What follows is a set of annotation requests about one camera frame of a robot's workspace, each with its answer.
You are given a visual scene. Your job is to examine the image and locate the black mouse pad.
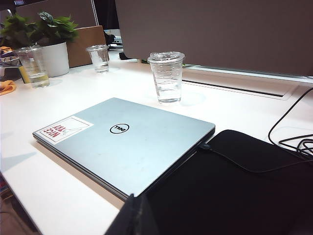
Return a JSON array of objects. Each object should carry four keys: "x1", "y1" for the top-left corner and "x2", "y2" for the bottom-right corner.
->
[{"x1": 143, "y1": 129, "x2": 313, "y2": 235}]

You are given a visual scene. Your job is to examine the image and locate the orange cloth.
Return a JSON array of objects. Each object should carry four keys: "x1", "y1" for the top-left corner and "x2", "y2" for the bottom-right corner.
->
[{"x1": 0, "y1": 80, "x2": 18, "y2": 96}]

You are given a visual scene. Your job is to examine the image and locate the clear cup with yellowish liquid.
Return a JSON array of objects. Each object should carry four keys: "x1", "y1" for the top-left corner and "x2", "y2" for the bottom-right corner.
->
[{"x1": 15, "y1": 46, "x2": 51, "y2": 89}]

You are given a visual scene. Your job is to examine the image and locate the white red laptop sticker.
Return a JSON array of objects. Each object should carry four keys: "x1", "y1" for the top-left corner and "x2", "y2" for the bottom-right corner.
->
[{"x1": 40, "y1": 116, "x2": 94, "y2": 143}]

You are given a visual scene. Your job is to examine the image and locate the small clear plastic cup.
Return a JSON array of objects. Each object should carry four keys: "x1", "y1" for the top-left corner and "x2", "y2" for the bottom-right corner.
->
[{"x1": 86, "y1": 45, "x2": 110, "y2": 73}]

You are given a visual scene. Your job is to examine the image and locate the brown cardboard box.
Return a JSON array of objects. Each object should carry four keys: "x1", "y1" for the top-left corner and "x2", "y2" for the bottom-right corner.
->
[{"x1": 66, "y1": 25, "x2": 107, "y2": 69}]

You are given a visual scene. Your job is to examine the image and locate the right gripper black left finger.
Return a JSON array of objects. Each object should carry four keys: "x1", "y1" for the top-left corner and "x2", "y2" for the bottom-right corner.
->
[{"x1": 114, "y1": 193, "x2": 142, "y2": 235}]

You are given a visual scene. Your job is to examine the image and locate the green plant in white pot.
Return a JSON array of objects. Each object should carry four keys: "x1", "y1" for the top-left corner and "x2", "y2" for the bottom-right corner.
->
[{"x1": 1, "y1": 11, "x2": 79, "y2": 78}]

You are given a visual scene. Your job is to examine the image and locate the brown felt desk partition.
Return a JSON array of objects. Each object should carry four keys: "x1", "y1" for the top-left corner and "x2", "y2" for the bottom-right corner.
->
[{"x1": 114, "y1": 0, "x2": 313, "y2": 79}]

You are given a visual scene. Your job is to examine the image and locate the silver Dell laptop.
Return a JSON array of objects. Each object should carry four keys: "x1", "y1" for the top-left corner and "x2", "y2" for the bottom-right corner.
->
[{"x1": 32, "y1": 97, "x2": 216, "y2": 200}]

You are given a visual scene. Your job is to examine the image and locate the brown background partition panel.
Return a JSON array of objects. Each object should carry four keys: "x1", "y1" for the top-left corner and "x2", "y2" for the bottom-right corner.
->
[{"x1": 16, "y1": 0, "x2": 97, "y2": 29}]

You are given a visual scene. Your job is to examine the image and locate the thin black mouse cable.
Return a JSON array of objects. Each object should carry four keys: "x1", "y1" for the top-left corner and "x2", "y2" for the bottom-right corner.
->
[{"x1": 198, "y1": 87, "x2": 313, "y2": 173}]

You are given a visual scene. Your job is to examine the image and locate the clear lidded plastic cup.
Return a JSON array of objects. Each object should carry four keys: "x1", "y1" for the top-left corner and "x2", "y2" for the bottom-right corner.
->
[{"x1": 147, "y1": 51, "x2": 186, "y2": 104}]

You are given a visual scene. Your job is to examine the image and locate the white desk cable flap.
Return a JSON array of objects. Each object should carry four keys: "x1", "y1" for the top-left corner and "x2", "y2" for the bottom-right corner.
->
[{"x1": 182, "y1": 78, "x2": 300, "y2": 101}]

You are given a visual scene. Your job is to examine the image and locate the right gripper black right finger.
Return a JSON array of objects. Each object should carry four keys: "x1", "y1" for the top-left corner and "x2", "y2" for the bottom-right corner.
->
[{"x1": 135, "y1": 195, "x2": 160, "y2": 235}]

